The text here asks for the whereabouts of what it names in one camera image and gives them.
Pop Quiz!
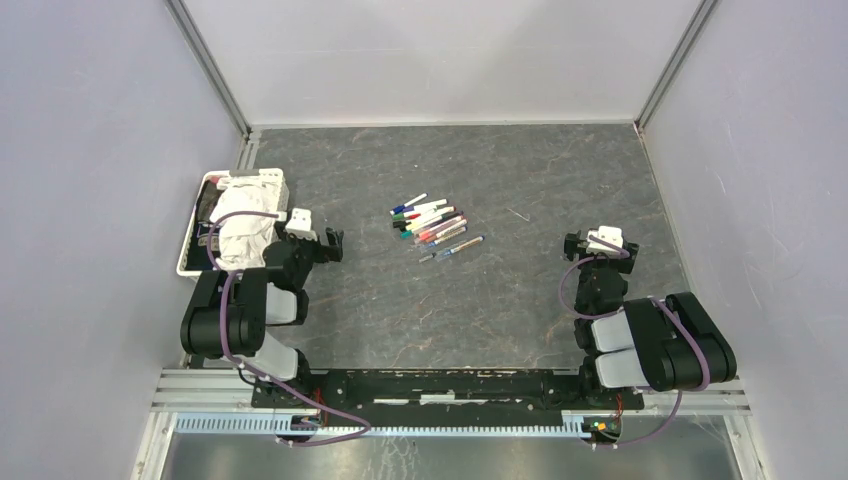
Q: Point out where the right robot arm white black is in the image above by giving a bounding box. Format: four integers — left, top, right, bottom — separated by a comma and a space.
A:
563, 226, 738, 408

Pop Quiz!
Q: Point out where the red cap white marker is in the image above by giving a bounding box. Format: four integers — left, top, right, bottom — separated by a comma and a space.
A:
405, 206, 455, 230

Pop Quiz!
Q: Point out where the red cap pink marker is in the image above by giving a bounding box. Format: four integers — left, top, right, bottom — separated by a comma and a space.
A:
414, 216, 467, 245

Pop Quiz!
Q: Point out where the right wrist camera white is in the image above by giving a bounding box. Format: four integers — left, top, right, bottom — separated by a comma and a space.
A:
586, 226, 625, 256

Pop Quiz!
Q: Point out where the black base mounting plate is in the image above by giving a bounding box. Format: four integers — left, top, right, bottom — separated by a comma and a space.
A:
251, 369, 645, 429

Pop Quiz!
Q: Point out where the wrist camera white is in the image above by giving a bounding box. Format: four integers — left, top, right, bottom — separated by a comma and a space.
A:
586, 226, 625, 256
284, 208, 318, 241

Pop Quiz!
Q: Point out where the black gel pen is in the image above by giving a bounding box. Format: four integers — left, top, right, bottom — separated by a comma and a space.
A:
418, 252, 437, 263

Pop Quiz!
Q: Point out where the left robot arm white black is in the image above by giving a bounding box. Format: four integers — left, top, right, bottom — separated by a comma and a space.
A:
180, 228, 344, 408

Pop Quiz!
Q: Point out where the white slotted cable duct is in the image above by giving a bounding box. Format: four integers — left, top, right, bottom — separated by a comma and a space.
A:
173, 413, 598, 439

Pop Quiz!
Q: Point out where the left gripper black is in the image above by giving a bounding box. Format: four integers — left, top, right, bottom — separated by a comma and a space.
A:
274, 221, 342, 289

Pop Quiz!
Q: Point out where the white crumpled cloth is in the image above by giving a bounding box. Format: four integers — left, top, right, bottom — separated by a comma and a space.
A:
209, 176, 288, 271

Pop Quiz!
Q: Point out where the white plastic basket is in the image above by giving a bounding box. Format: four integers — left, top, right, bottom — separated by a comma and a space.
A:
176, 168, 289, 280

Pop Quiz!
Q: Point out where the black cap white marker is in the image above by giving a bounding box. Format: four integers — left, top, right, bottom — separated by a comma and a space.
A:
402, 207, 455, 234

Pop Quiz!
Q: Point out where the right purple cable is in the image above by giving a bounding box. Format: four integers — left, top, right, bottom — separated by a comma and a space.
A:
558, 236, 713, 450

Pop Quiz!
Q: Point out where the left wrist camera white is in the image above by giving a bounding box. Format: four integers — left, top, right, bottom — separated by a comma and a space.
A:
284, 208, 318, 241

